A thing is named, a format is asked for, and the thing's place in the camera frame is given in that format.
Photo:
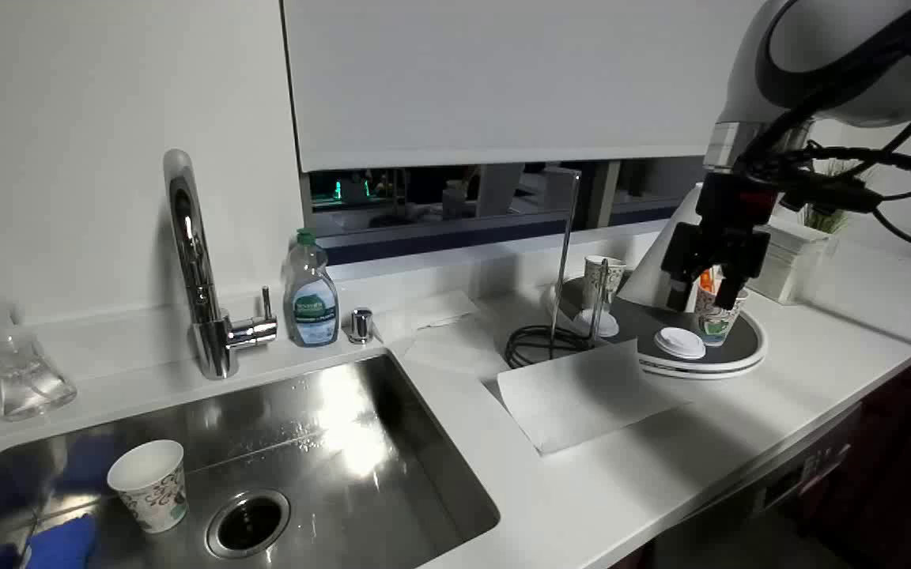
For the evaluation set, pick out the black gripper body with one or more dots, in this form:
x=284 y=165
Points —
x=732 y=201

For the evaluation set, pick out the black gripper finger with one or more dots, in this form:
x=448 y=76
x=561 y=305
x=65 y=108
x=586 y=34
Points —
x=678 y=256
x=741 y=265

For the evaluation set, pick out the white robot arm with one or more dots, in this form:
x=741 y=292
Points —
x=845 y=51

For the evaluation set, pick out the loose white paper towel sheet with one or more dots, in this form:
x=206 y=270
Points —
x=576 y=399

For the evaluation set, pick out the orange plastic utensil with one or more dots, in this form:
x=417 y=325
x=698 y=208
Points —
x=707 y=284

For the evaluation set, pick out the white planter box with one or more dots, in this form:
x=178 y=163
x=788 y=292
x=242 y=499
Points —
x=788 y=256

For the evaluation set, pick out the black round tray white rim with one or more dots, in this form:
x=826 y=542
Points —
x=734 y=342

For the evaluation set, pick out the tall patterned cup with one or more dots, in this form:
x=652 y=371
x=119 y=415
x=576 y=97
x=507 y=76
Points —
x=603 y=286

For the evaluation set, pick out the small white round lid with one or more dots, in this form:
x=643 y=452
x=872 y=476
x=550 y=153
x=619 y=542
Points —
x=680 y=342

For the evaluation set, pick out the white roller blind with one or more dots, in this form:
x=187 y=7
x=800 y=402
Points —
x=496 y=79

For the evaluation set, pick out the small chrome knob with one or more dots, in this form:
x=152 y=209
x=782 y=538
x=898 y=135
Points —
x=357 y=325

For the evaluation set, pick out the green dish soap bottle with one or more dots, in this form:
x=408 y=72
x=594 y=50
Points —
x=311 y=303

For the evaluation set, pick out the stainless steel sink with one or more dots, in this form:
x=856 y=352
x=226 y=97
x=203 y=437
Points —
x=371 y=476

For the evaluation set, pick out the chrome kitchen faucet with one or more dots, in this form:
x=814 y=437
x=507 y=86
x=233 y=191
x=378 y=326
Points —
x=203 y=286

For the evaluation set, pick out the round sink drain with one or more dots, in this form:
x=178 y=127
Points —
x=247 y=522

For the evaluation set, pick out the patterned paper cup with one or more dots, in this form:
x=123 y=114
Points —
x=148 y=487

